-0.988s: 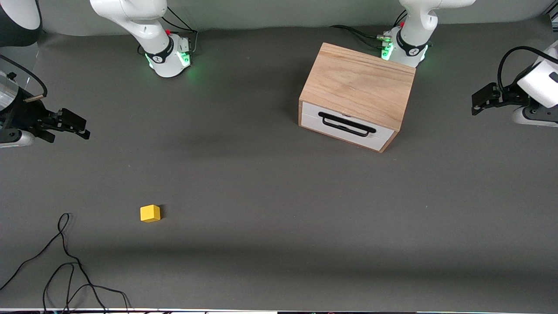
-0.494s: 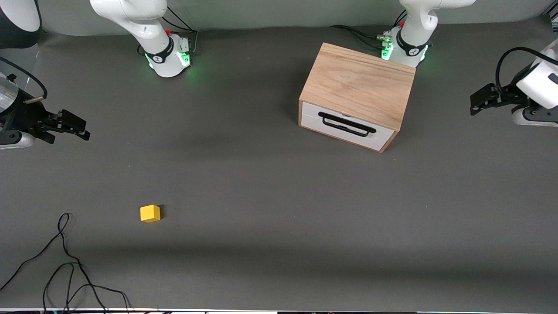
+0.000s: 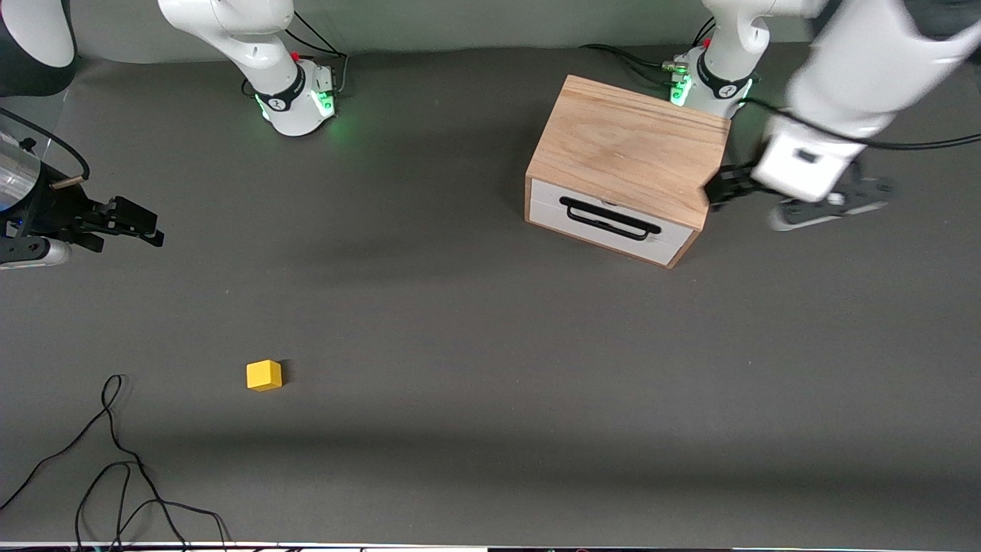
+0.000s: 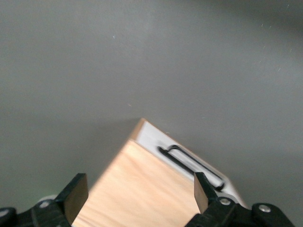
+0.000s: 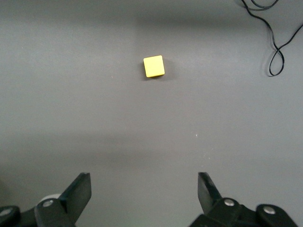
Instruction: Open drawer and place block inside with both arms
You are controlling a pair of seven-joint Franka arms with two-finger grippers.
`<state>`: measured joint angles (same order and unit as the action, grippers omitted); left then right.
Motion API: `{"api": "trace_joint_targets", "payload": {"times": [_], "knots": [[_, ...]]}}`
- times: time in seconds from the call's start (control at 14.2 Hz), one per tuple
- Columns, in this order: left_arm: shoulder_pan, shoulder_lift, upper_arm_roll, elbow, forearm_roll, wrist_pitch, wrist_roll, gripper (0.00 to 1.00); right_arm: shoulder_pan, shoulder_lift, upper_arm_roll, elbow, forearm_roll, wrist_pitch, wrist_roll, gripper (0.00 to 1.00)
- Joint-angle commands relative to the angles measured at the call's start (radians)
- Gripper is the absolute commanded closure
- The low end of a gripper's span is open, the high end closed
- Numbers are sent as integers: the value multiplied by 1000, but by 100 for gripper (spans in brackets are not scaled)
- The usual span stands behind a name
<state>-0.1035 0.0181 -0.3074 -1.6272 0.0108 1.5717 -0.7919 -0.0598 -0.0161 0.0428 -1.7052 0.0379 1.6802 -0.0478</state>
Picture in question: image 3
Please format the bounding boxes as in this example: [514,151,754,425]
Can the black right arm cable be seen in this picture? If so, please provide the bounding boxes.
[0,107,91,183]

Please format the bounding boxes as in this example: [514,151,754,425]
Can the black base cables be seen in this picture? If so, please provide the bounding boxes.
[580,17,717,87]
[241,11,349,99]

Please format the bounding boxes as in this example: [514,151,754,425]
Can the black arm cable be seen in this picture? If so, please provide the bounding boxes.
[755,96,981,152]
[0,107,91,183]

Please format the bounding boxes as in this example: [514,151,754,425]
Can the thin black loose cable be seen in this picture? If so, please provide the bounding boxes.
[0,374,235,552]

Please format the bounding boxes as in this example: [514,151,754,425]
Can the black right base cables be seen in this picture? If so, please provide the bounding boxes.
[241,11,349,99]

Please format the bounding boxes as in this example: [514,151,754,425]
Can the white-fronted drawer with black handle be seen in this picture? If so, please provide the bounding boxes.
[528,177,695,266]

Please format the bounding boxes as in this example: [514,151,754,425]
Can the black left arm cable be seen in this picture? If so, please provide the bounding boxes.
[755,96,981,152]

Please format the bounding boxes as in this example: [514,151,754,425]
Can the light wooden drawer cabinet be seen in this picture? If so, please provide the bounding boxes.
[525,74,731,269]

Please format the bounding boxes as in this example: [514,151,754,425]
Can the yellow cube block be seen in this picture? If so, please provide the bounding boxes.
[246,360,283,393]

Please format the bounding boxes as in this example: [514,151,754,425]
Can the black left base cables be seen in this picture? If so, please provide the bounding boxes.
[580,17,717,87]

